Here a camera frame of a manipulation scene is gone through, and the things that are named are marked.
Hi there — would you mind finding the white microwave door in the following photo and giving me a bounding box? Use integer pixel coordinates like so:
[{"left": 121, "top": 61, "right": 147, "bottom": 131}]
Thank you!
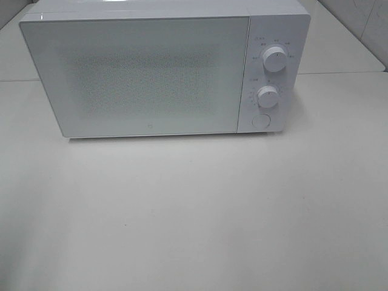
[{"left": 20, "top": 17, "right": 249, "bottom": 138}]

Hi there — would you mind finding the round white door-release button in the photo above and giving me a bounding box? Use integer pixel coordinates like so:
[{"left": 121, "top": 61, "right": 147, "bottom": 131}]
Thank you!
[{"left": 252, "top": 114, "right": 271, "bottom": 130}]

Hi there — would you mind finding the white microwave oven body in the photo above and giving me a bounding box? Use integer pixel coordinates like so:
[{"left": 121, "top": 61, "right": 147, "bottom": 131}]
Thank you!
[{"left": 19, "top": 1, "right": 311, "bottom": 133}]

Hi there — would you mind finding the white microwave knob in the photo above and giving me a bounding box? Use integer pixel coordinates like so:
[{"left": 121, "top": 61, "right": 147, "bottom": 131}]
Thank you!
[
  {"left": 263, "top": 45, "right": 287, "bottom": 73},
  {"left": 256, "top": 85, "right": 280, "bottom": 109}
]

